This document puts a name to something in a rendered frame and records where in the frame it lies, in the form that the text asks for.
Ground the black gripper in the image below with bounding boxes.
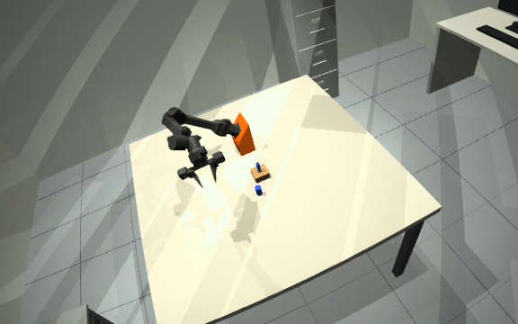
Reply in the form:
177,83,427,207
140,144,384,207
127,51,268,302
177,146,226,189

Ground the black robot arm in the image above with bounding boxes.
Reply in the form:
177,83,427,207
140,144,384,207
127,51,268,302
162,108,241,166

